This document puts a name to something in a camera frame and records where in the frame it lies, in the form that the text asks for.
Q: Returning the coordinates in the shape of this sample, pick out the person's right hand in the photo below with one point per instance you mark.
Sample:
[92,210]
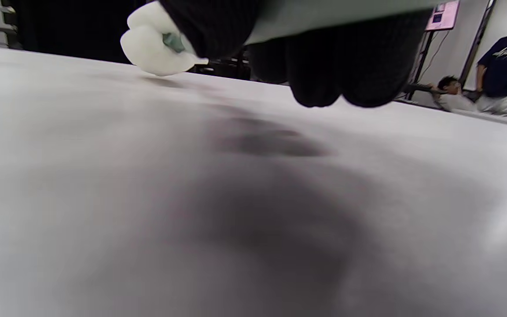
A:
[346,66]

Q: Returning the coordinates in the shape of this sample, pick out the white sponge cup brush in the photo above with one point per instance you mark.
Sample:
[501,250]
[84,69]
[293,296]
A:
[156,48]

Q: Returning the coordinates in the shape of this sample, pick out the monitor on black stand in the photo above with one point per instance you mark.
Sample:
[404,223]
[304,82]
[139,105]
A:
[442,15]

